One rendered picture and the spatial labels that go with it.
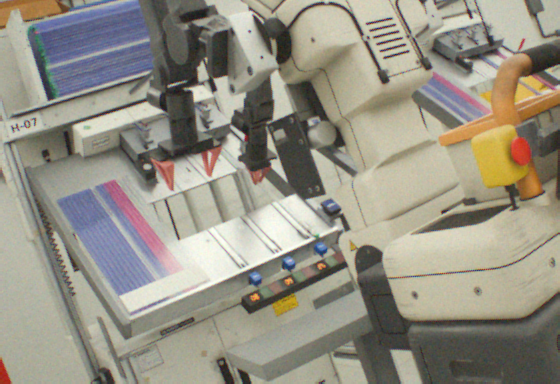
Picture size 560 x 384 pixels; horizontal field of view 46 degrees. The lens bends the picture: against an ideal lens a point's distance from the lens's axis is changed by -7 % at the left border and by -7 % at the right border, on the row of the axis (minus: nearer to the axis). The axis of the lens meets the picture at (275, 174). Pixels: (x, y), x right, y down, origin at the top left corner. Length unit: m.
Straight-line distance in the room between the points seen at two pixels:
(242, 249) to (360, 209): 0.75
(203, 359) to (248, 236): 0.43
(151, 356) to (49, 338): 1.65
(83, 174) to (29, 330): 1.64
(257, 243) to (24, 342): 1.98
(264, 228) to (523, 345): 1.25
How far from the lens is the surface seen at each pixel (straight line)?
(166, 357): 2.14
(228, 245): 1.96
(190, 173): 2.19
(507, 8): 5.12
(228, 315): 2.21
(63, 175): 2.21
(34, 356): 3.72
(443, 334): 0.98
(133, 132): 2.26
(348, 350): 2.30
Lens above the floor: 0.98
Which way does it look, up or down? 1 degrees down
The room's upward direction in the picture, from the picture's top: 20 degrees counter-clockwise
